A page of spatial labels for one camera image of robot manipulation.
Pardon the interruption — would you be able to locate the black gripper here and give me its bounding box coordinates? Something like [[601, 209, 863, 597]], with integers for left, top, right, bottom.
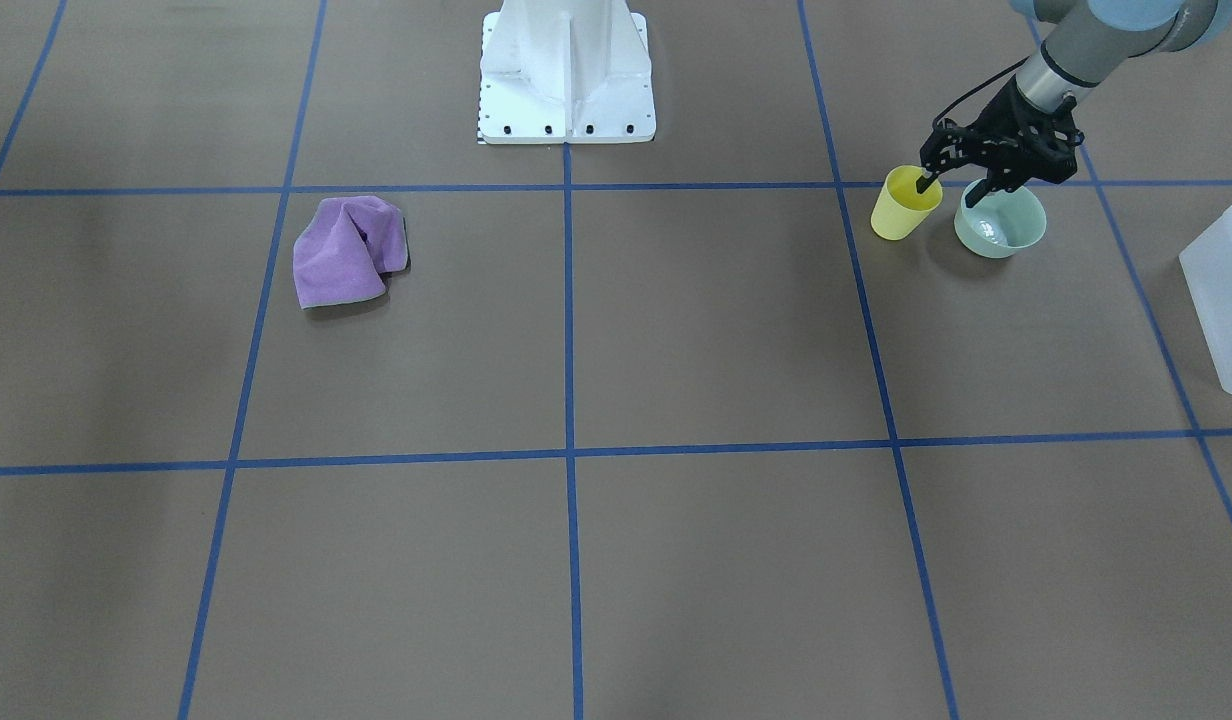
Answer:
[[917, 79, 1084, 210]]

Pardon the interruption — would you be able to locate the yellow plastic cup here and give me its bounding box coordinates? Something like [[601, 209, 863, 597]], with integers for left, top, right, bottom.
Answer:
[[869, 165, 942, 240]]

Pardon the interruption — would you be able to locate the mint green bowl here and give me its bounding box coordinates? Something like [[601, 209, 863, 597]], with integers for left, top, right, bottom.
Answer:
[[954, 179, 1048, 259]]

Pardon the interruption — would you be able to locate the purple microfiber cloth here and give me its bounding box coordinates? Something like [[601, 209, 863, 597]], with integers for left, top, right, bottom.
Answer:
[[292, 196, 410, 309]]

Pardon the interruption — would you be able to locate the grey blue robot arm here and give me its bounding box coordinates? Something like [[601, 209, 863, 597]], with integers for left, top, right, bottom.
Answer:
[[913, 1, 1232, 208]]

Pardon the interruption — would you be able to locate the translucent white storage box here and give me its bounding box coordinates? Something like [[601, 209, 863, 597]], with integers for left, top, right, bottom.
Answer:
[[1179, 205, 1232, 395]]

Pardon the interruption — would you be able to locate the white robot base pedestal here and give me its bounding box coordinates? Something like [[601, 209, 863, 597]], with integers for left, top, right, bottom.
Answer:
[[476, 1, 657, 145]]

